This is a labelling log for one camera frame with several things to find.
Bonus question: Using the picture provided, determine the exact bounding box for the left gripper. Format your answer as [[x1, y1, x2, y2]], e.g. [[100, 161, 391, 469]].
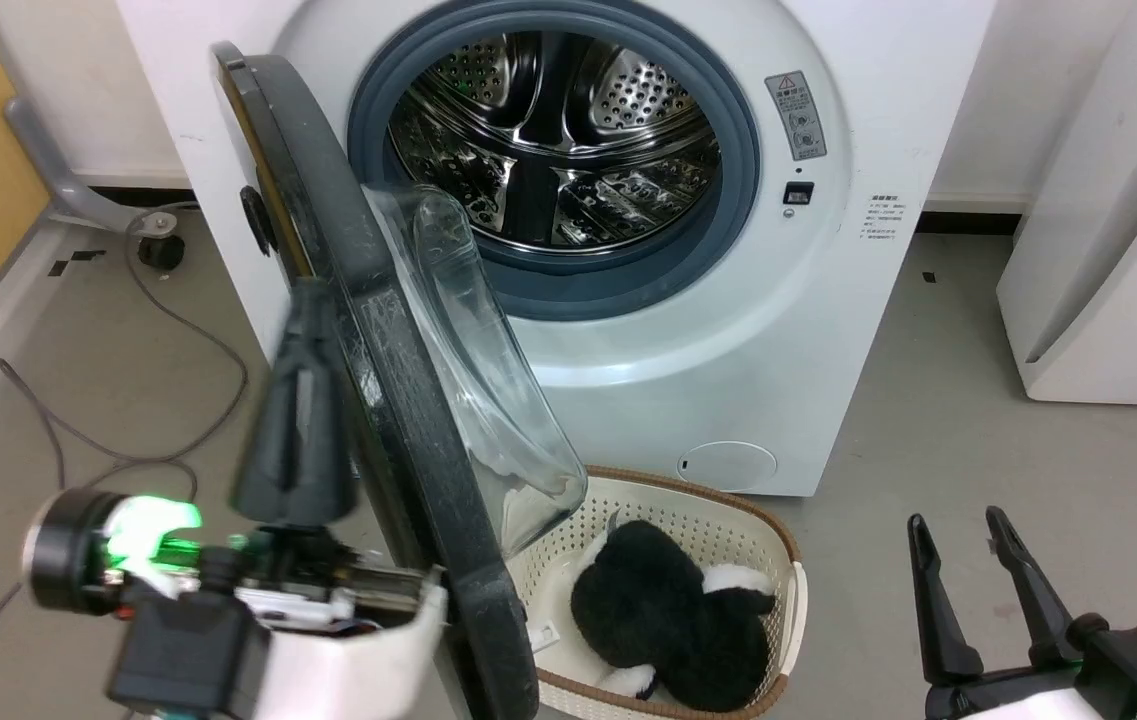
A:
[[25, 278, 450, 643]]

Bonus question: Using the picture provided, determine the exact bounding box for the black-rimmed glass washer door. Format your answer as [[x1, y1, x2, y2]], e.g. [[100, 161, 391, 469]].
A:
[[211, 42, 589, 720]]

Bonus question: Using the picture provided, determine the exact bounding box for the white front-load washing machine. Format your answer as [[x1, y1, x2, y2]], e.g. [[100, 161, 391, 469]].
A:
[[116, 0, 999, 498]]

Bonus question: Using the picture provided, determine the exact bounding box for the steel washing machine drum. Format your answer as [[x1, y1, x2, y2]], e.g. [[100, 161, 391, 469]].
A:
[[387, 30, 725, 252]]

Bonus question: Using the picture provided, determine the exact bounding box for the black caster wheel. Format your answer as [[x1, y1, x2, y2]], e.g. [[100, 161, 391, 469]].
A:
[[135, 212, 188, 272]]

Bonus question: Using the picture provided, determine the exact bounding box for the white woven laundry basket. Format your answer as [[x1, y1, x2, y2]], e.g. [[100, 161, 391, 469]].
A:
[[505, 465, 810, 720]]

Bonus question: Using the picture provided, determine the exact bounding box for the white box-shaped appliance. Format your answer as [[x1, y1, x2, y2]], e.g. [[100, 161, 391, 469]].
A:
[[995, 0, 1137, 408]]

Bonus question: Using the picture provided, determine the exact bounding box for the black and white plush toy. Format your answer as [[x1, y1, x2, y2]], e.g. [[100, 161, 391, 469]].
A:
[[569, 519, 780, 714]]

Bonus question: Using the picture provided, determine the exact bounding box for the grey stand with caster wheel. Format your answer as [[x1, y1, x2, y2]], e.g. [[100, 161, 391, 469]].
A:
[[4, 96, 181, 234]]

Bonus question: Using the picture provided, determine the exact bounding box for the grey warning sticker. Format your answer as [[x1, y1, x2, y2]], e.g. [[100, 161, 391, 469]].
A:
[[765, 70, 828, 162]]

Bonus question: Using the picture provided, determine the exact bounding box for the thin grey floor cable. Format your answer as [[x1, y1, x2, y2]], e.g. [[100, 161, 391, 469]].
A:
[[0, 205, 251, 720]]

